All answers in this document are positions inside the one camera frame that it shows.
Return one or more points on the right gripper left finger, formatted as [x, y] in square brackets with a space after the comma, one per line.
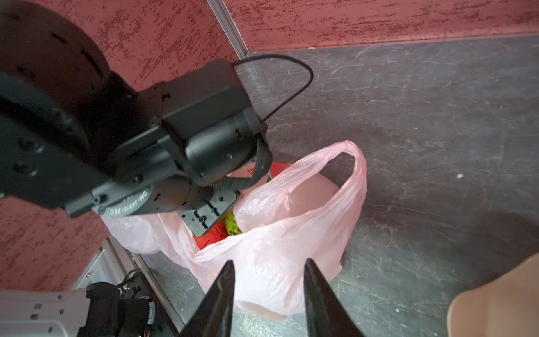
[213, 318]

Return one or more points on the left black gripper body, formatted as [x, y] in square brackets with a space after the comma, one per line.
[201, 208]

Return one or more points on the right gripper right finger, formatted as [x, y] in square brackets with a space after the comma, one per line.
[325, 316]

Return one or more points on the pink translucent plastic bag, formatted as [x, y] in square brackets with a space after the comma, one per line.
[309, 210]

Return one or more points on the pink faceted plastic bowl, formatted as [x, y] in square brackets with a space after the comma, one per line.
[507, 306]

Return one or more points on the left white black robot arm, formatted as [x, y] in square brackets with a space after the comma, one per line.
[75, 136]

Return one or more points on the fake red apple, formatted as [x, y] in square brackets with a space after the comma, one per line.
[218, 232]

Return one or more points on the fake green fruit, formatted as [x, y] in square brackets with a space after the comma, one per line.
[231, 225]

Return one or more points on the left aluminium corner post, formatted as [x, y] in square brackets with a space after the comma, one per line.
[229, 27]

